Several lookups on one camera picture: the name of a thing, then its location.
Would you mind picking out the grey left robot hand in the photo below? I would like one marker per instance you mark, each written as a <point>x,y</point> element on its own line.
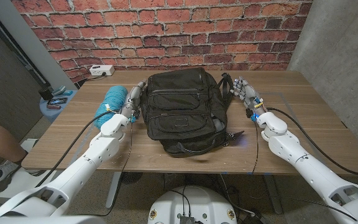
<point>132,101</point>

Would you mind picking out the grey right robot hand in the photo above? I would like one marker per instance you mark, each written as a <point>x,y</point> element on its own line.
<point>249,93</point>

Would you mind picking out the black backpack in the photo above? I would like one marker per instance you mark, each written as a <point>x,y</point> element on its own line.
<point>182,105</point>

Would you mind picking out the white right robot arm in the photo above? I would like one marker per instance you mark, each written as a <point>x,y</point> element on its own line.
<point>306,168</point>

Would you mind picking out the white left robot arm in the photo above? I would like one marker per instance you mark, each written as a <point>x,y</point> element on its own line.
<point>82,165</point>

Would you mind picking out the teal yarn skein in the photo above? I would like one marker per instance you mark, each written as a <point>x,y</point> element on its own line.
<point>113,99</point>

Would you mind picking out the white power strip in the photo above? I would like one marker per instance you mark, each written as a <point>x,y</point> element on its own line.
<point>101,70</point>

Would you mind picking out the small blue item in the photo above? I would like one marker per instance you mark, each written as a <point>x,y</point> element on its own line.
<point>68,92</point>

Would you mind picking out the grey teal case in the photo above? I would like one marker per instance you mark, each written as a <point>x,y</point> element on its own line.
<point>58,90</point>

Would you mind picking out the black round fan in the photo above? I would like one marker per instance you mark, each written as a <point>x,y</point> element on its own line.
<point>131,177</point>

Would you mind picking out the red brick printed backdrop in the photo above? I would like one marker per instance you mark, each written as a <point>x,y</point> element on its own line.
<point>166,31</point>

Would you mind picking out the small red brown item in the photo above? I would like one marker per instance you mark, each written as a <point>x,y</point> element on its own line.
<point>54,107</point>

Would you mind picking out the blue round side table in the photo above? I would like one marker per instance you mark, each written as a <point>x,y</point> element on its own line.
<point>53,115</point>

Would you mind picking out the black cup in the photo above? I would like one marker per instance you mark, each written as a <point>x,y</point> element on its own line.
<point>46,94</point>

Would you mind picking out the grey table leg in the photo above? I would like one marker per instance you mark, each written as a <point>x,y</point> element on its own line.
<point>272,193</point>
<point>113,189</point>

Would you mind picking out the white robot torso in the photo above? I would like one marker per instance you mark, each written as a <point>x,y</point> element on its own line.
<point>191,202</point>

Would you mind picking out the black power adapter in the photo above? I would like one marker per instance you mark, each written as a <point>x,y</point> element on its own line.
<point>255,219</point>

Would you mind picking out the grey sneaker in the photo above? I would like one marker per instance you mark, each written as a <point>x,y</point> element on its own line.
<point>2,174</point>

